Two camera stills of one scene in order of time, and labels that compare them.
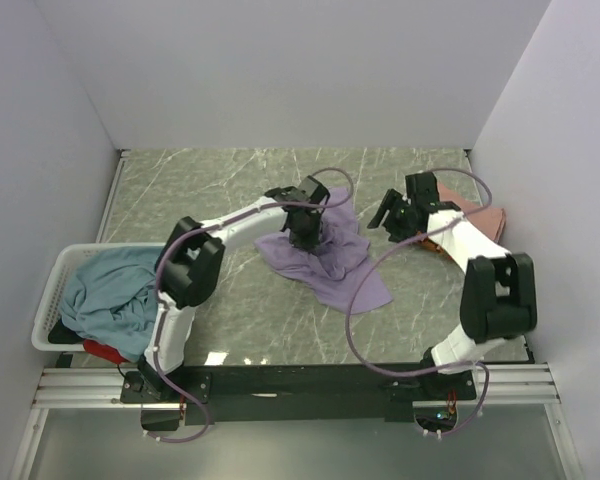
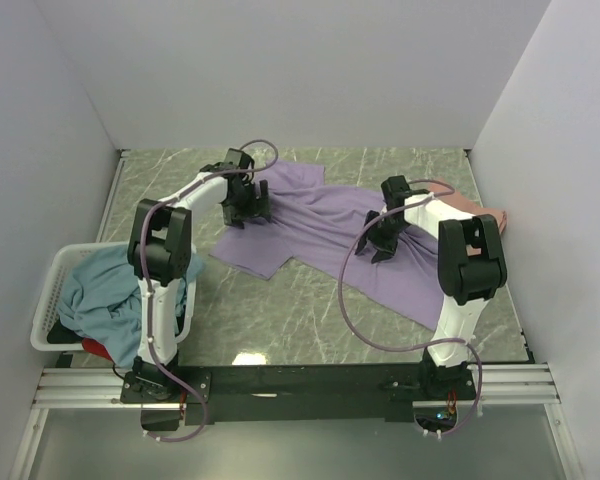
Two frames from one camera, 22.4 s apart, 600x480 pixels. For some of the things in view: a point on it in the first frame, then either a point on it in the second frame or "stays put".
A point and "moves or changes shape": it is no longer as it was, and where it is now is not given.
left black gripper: x=305 y=235 to x=247 y=201
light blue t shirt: x=113 y=300 stays put
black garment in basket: x=60 y=334 stays put
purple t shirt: x=337 y=271 moves or changes shape
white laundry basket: x=50 y=310 stays put
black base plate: x=299 y=393 stays put
